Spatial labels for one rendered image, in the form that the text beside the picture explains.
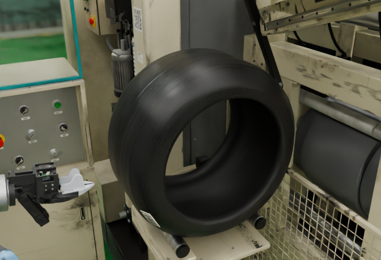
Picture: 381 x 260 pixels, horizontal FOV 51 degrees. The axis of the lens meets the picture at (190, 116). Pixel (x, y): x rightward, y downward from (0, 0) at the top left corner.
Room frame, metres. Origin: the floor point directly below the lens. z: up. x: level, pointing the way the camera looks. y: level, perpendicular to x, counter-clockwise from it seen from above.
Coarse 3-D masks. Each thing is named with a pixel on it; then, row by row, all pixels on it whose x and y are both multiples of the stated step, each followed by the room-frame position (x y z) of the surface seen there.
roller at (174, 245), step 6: (168, 234) 1.00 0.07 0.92; (168, 240) 0.98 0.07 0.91; (174, 240) 0.97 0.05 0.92; (180, 240) 0.96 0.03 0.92; (174, 246) 0.95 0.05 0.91; (180, 246) 0.94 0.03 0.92; (186, 246) 0.94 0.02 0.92; (174, 252) 0.95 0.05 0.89; (180, 252) 0.93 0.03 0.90; (186, 252) 0.94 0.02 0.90
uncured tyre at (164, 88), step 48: (192, 48) 1.20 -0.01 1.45; (144, 96) 1.01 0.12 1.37; (192, 96) 0.95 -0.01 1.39; (240, 96) 1.01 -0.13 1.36; (144, 144) 0.91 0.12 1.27; (240, 144) 1.32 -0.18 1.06; (288, 144) 1.09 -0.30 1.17; (144, 192) 0.90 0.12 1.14; (192, 192) 1.22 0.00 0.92; (240, 192) 1.17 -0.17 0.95
